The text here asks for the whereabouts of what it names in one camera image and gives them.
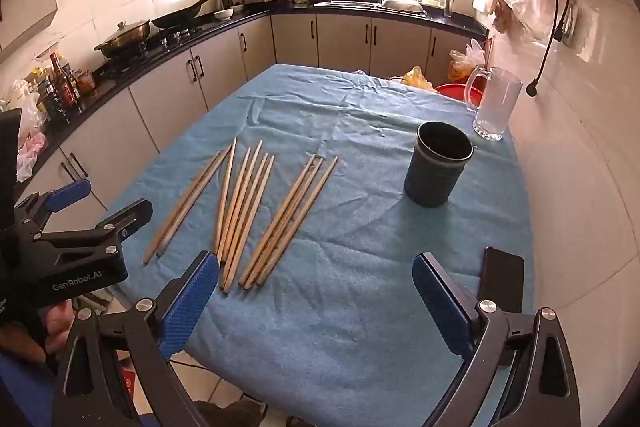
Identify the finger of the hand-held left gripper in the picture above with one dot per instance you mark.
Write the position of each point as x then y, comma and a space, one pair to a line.
125, 217
70, 194

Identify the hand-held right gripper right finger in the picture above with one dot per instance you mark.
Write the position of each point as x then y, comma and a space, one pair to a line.
442, 304

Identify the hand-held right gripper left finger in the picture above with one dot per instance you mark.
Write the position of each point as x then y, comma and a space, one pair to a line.
190, 304

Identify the row of wooden chopsticks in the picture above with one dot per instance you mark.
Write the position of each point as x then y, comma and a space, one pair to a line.
245, 217

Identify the black chopstick holder cup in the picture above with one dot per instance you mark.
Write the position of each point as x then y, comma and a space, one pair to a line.
432, 182

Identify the person's left hand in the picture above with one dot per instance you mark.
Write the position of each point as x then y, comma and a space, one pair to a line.
59, 319

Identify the pink cloth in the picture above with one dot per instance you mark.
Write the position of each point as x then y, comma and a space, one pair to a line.
30, 152

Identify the black phone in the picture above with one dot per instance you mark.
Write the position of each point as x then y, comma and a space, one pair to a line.
502, 274

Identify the white plastic bag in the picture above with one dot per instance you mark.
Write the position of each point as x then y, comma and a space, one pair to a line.
20, 107

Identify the dark sauce bottle red label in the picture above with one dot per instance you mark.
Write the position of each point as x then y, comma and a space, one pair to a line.
67, 84

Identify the red chili jar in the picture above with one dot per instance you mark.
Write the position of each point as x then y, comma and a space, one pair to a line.
86, 82

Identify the dark cloth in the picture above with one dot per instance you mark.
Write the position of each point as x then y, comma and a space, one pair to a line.
230, 414

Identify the blue tablecloth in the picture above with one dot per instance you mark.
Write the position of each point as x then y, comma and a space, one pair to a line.
325, 332

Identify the person's blue clothing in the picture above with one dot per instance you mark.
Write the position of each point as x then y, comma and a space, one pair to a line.
20, 387

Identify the golden pan with glass lid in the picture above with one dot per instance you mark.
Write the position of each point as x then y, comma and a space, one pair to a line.
125, 38

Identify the gas stove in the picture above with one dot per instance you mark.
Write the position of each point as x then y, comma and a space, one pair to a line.
170, 39

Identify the clear glass pitcher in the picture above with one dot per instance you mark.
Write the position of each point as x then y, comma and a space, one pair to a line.
495, 107

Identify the black wok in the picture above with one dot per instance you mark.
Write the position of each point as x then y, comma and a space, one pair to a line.
180, 14

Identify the red plastic basin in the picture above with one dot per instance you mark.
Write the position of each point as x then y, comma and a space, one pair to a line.
450, 92

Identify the white bowl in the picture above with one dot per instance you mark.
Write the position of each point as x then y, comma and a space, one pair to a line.
223, 14

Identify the yellow plastic bag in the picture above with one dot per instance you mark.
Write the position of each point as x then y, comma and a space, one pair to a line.
415, 79

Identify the clear orange plastic bag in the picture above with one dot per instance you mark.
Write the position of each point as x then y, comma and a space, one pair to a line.
467, 57

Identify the beige base cabinets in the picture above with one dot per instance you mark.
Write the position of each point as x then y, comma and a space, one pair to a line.
340, 37

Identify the black countertop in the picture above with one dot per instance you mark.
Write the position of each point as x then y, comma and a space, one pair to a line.
450, 23

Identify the steel sink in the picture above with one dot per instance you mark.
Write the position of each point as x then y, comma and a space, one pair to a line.
370, 3

